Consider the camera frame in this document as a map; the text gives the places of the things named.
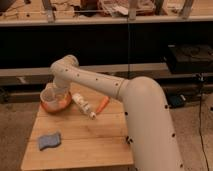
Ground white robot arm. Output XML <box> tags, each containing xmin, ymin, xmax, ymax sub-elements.
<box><xmin>50</xmin><ymin>55</ymin><xmax>185</xmax><ymax>171</ymax></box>

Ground orange carrot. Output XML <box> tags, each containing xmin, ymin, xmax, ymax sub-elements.
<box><xmin>96</xmin><ymin>96</ymin><xmax>110</xmax><ymax>114</ymax></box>

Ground black hanging cable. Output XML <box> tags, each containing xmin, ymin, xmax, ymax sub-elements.
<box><xmin>126</xmin><ymin>19</ymin><xmax>131</xmax><ymax>79</ymax></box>

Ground white tube bottle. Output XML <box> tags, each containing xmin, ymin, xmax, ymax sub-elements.
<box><xmin>72</xmin><ymin>93</ymin><xmax>96</xmax><ymax>119</ymax></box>

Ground orange ceramic bowl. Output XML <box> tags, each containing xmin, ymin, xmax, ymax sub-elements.
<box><xmin>40</xmin><ymin>92</ymin><xmax>72</xmax><ymax>113</ymax></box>

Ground clear plastic container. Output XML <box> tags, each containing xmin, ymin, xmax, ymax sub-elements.
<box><xmin>97</xmin><ymin>0</ymin><xmax>155</xmax><ymax>17</ymax></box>

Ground black box on shelf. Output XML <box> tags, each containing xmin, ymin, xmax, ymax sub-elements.
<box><xmin>164</xmin><ymin>45</ymin><xmax>213</xmax><ymax>74</ymax></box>

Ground blue sponge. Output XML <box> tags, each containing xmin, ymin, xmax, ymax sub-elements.
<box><xmin>38</xmin><ymin>132</ymin><xmax>61</xmax><ymax>151</ymax></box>

